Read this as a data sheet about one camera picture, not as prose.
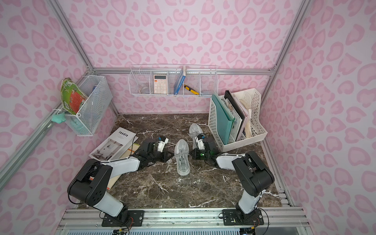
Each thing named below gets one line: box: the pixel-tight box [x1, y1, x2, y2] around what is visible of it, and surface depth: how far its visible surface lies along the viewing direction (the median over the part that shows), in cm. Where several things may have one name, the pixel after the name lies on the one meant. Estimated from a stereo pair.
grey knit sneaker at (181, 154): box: [174, 138, 191, 176], surface depth 91 cm
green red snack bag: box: [60, 77, 88, 115], surface depth 74 cm
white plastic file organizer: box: [207, 88, 268, 153], surface depth 93 cm
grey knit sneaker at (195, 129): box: [188, 122, 204, 150], surface depth 108 cm
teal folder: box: [211, 92, 236, 145], surface depth 81 cm
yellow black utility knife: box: [183, 84, 200, 95], surface depth 100 cm
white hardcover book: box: [88, 126, 139, 163], surface depth 97 cm
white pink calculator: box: [153, 74, 168, 95], surface depth 97 cm
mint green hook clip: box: [51, 112, 67, 124], surface depth 63 cm
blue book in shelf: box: [173, 65, 187, 95], surface depth 90 cm
